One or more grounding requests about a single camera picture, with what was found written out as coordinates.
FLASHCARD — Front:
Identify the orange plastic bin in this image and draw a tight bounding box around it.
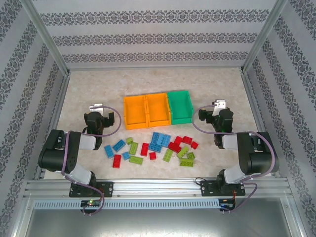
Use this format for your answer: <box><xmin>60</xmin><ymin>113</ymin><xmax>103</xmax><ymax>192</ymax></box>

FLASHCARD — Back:
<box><xmin>145</xmin><ymin>92</ymin><xmax>172</xmax><ymax>128</ymax></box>
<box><xmin>123</xmin><ymin>95</ymin><xmax>150</xmax><ymax>131</ymax></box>

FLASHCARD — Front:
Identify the grey slotted cable duct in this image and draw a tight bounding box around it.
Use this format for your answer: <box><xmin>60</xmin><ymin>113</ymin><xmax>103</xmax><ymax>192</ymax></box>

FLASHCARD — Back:
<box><xmin>33</xmin><ymin>199</ymin><xmax>220</xmax><ymax>210</ymax></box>

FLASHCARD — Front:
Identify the aluminium side rail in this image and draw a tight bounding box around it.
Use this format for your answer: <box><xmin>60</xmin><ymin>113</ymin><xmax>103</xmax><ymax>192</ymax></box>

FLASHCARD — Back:
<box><xmin>240</xmin><ymin>69</ymin><xmax>282</xmax><ymax>178</ymax></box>
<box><xmin>33</xmin><ymin>73</ymin><xmax>71</xmax><ymax>180</ymax></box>

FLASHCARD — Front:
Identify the aluminium frame post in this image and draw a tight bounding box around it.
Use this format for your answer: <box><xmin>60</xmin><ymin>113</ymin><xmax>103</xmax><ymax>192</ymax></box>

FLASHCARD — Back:
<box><xmin>21</xmin><ymin>0</ymin><xmax>71</xmax><ymax>75</ymax></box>
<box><xmin>240</xmin><ymin>0</ymin><xmax>289</xmax><ymax>74</ymax></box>

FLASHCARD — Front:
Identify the grey metal panel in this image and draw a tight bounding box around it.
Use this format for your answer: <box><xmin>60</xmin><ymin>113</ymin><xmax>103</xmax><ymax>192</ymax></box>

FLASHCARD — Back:
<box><xmin>14</xmin><ymin>195</ymin><xmax>307</xmax><ymax>237</ymax></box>

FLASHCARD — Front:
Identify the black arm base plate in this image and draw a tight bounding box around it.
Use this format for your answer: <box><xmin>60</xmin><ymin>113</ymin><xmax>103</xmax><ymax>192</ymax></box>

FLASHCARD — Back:
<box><xmin>69</xmin><ymin>181</ymin><xmax>115</xmax><ymax>198</ymax></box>
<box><xmin>199</xmin><ymin>180</ymin><xmax>247</xmax><ymax>198</ymax></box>

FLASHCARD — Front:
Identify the aluminium mounting rail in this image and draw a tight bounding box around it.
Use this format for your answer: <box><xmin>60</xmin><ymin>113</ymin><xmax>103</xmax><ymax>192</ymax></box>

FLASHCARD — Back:
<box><xmin>24</xmin><ymin>179</ymin><xmax>291</xmax><ymax>197</ymax></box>

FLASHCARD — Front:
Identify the green plastic bin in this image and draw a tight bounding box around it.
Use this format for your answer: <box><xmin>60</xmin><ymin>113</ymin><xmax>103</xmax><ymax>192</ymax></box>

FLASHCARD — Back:
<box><xmin>167</xmin><ymin>90</ymin><xmax>194</xmax><ymax>125</ymax></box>

